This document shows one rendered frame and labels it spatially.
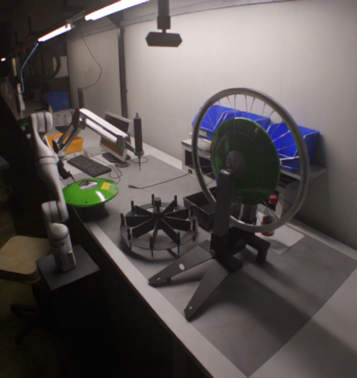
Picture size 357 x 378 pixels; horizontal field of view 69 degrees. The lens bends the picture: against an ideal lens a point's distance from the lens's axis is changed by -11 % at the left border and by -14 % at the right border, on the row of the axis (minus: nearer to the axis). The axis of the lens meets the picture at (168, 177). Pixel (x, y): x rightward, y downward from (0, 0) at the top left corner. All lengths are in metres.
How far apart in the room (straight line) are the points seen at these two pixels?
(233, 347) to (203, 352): 0.10
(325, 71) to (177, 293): 1.14
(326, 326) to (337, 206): 0.64
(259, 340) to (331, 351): 0.24
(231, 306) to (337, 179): 0.79
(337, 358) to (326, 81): 1.11
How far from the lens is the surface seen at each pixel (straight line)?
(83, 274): 1.34
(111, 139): 1.57
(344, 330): 1.13
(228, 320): 1.04
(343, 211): 1.52
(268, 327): 1.05
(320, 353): 1.04
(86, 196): 1.45
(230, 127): 1.02
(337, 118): 1.43
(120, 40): 2.96
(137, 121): 1.39
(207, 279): 1.09
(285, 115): 0.89
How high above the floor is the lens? 1.73
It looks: 24 degrees down
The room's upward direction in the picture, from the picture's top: 1 degrees counter-clockwise
